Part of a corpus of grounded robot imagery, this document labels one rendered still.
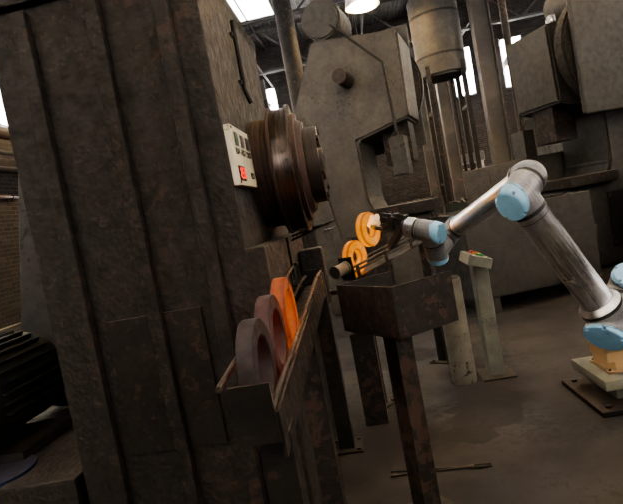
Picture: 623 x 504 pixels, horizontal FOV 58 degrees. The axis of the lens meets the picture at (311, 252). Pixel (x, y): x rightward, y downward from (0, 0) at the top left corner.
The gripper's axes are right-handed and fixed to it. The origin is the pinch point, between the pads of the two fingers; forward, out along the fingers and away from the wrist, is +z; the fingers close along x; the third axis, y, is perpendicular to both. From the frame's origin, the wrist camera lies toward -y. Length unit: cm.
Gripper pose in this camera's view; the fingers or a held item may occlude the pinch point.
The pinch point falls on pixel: (367, 225)
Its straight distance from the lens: 253.5
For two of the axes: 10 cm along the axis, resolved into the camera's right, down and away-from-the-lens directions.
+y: 0.3, -9.7, -2.4
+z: -7.7, -1.8, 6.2
